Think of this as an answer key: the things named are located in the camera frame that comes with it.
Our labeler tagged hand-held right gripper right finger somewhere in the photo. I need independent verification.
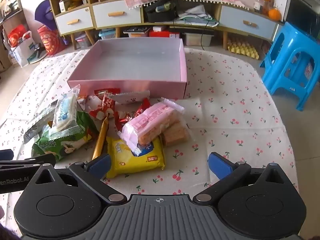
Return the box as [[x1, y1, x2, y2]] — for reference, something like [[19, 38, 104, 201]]
[[193, 152, 288, 204]]

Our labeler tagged white cabinet drawer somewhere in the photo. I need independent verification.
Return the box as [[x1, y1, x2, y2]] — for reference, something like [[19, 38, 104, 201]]
[[55, 11, 94, 35], [92, 1, 142, 28]]

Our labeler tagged pink cardboard box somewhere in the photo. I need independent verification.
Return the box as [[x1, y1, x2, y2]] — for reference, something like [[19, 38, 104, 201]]
[[67, 38, 188, 100]]

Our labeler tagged small clear storage bin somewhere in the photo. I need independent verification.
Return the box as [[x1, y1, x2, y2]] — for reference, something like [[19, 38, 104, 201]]
[[75, 32, 92, 49]]

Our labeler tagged red cardboard box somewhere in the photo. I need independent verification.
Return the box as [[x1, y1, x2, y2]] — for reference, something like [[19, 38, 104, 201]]
[[149, 30, 180, 39]]

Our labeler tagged blue-label bread packet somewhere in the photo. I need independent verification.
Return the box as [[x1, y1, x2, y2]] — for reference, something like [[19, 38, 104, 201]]
[[49, 85, 84, 140]]

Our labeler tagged blue plastic stool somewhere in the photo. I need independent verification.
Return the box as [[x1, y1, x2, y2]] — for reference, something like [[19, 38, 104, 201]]
[[260, 21, 320, 112]]

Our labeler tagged green chip packet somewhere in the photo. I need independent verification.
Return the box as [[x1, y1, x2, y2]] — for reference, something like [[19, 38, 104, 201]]
[[32, 110, 100, 163]]

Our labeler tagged pile of papers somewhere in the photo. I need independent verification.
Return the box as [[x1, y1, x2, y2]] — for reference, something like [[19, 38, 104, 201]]
[[179, 5, 219, 27]]

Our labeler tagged silver snack packet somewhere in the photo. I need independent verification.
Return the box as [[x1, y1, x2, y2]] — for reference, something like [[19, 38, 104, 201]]
[[23, 101, 58, 143]]

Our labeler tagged white paw-print snack packet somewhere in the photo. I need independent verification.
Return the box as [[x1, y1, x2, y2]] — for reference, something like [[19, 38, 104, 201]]
[[110, 90, 150, 105]]

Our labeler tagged pale blue cabinet drawer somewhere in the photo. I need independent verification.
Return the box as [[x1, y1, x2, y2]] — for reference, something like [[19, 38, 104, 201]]
[[220, 5, 277, 40]]

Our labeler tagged clear wafer packet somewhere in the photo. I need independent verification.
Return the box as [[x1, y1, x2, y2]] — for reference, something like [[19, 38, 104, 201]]
[[160, 120, 193, 148]]

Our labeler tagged yellow egg tray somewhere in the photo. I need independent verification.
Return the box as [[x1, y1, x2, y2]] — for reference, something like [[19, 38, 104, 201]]
[[227, 39, 260, 60]]

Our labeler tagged white shopping bag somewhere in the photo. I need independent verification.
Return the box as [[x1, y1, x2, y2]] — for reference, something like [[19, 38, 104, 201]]
[[11, 30, 38, 67]]

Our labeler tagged red gift bag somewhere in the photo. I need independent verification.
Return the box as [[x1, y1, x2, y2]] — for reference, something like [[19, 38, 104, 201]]
[[7, 26, 27, 47]]

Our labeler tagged yellow snack packet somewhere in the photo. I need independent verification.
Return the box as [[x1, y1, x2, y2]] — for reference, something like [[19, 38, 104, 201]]
[[106, 136, 166, 178]]

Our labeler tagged black screen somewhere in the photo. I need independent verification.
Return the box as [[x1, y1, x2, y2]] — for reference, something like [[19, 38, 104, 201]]
[[284, 0, 320, 33]]

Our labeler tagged purple round object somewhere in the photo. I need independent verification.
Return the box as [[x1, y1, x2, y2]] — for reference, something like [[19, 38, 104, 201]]
[[34, 0, 59, 30]]

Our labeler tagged black cable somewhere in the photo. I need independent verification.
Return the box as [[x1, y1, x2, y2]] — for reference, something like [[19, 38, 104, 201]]
[[165, 0, 181, 46]]

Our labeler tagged wooden cabinet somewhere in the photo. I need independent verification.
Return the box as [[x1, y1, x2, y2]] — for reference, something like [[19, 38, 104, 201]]
[[49, 0, 283, 50]]

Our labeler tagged black case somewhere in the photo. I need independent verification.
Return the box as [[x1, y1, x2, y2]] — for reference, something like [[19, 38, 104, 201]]
[[144, 0, 178, 23]]

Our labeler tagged black keyboard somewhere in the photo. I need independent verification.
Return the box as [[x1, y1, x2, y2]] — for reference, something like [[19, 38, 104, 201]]
[[124, 26, 149, 34]]

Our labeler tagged pink wafer packet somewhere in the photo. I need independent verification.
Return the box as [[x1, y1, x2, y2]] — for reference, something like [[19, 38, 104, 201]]
[[117, 99, 186, 157]]

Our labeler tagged wooden desk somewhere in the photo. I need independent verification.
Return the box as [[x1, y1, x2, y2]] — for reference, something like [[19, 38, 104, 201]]
[[0, 0, 25, 73]]

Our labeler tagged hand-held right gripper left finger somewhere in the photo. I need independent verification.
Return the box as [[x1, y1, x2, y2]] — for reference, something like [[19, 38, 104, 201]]
[[32, 154, 123, 204]]

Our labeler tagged red patterned bag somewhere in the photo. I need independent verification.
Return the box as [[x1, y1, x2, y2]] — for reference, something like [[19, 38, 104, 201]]
[[37, 26, 65, 55]]

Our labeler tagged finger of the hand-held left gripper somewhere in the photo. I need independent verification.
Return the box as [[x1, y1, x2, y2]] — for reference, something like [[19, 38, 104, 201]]
[[0, 149, 14, 161], [0, 154, 56, 172]]

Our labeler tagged white red snack packet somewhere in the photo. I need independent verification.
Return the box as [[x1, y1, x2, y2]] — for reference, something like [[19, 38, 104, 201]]
[[77, 95, 100, 113]]

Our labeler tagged red candy packet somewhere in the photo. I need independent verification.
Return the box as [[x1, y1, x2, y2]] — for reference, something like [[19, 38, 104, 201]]
[[89, 91, 118, 120], [114, 110, 133, 130], [135, 97, 152, 119], [94, 88, 121, 98]]

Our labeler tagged blue-lid storage bin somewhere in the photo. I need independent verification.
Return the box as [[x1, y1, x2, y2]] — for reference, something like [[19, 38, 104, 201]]
[[99, 29, 117, 40]]

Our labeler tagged gold stick packet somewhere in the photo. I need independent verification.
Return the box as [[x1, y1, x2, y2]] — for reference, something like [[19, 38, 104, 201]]
[[92, 117, 110, 160]]

